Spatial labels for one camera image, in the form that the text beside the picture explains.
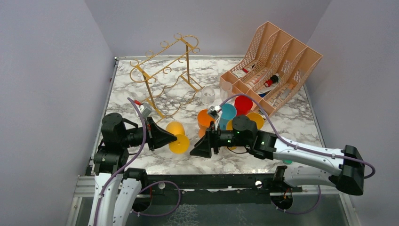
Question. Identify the peach plastic file organizer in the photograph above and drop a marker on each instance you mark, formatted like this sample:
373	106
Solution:
272	51

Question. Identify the orange wine glass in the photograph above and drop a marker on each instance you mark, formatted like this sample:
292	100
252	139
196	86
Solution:
203	120

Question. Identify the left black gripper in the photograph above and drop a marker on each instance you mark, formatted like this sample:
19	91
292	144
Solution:
157	135

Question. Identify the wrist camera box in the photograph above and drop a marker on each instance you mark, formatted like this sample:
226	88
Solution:
144	108
215	112

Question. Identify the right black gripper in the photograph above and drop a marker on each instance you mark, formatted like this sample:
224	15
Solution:
203	148

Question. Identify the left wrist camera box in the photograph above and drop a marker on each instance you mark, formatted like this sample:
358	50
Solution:
144	108

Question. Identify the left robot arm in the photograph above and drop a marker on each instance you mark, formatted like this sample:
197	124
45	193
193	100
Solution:
116	186

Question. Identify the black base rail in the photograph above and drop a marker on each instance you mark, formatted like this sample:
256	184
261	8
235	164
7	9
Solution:
204	189

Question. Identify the yellow wine glass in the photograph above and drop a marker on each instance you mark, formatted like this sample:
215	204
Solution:
257	118
182	143
229	127

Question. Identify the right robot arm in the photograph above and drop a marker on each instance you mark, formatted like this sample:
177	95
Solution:
343	169

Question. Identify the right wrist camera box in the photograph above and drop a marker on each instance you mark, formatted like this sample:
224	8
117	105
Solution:
215	112

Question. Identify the red wine glass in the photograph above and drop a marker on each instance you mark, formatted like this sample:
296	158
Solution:
243	105

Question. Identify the gold wire glass rack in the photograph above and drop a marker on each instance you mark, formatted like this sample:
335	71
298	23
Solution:
166	74

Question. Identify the blue wine glass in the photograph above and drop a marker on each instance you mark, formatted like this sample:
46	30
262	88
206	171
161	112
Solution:
228	113

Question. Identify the clear wine glass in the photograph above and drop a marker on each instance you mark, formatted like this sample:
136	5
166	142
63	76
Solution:
225	90
207	96

